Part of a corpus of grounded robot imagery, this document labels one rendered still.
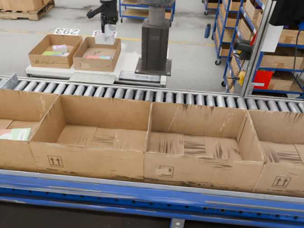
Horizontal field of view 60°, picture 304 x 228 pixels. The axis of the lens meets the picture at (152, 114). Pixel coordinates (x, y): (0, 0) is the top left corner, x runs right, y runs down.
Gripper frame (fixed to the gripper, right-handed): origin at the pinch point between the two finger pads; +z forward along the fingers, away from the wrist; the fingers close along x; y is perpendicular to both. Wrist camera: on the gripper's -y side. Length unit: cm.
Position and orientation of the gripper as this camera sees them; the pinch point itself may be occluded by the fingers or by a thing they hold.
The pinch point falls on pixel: (105, 37)
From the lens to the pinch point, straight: 154.3
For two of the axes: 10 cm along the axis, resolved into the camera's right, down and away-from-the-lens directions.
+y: 10.0, 0.8, -0.4
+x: 0.8, -6.1, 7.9
